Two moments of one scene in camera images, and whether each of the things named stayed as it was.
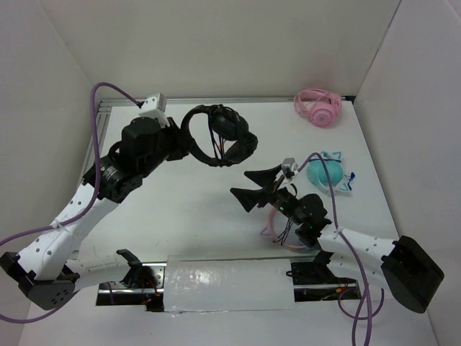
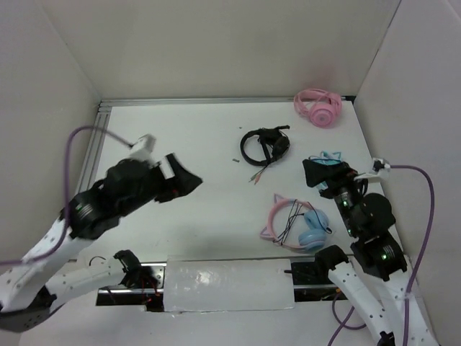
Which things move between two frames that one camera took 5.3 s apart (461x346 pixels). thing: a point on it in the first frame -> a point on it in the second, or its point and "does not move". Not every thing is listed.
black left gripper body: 171,146 -> 155,187
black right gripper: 265,178 -> 315,171
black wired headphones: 231,138 -> 274,142
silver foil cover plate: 209,284 does not move
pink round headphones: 322,107 does not move
